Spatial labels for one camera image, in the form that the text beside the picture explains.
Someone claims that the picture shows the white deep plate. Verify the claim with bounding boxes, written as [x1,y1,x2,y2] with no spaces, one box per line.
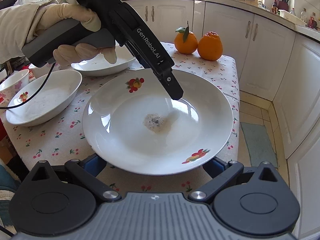
[71,43,136,77]

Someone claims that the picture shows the large white fruit-print plate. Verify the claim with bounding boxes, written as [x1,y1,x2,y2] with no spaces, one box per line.
[82,69,233,176]

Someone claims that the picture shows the white deep plate fruit print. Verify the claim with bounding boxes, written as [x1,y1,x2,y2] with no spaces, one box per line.
[5,69,82,127]

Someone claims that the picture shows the white bowl pink flowers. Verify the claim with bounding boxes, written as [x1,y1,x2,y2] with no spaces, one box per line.
[1,69,29,94]

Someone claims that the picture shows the left gloved hand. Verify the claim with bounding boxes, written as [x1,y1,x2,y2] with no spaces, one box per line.
[1,0,117,67]

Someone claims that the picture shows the orange with leaf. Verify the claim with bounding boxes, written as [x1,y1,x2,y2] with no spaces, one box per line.
[174,21,198,55]

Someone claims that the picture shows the green floor mat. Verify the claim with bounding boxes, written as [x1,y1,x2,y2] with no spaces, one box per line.
[241,122,278,168]

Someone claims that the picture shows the bumpy orange without leaf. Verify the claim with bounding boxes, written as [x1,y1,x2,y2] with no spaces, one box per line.
[197,31,223,61]

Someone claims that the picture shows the cherry print tablecloth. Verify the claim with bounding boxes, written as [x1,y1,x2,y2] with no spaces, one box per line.
[0,41,241,198]

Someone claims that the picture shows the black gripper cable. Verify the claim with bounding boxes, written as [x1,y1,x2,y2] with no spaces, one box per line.
[0,62,57,110]

